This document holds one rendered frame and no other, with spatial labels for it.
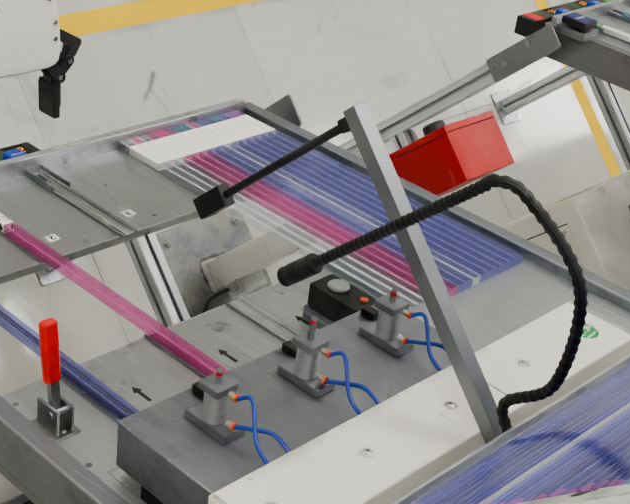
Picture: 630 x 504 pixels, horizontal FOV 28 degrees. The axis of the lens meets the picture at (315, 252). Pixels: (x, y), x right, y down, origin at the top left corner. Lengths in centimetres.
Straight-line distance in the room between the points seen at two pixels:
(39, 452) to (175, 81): 169
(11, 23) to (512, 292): 63
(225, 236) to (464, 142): 78
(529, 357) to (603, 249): 128
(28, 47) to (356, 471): 60
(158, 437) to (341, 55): 208
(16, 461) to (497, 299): 58
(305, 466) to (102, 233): 55
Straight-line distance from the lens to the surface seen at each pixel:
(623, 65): 232
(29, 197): 155
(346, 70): 303
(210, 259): 259
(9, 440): 115
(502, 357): 118
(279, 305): 136
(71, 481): 109
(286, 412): 109
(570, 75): 323
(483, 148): 204
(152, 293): 215
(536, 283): 149
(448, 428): 107
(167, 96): 269
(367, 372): 116
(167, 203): 154
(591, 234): 244
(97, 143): 165
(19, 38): 135
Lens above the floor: 207
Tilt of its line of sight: 48 degrees down
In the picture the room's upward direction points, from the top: 65 degrees clockwise
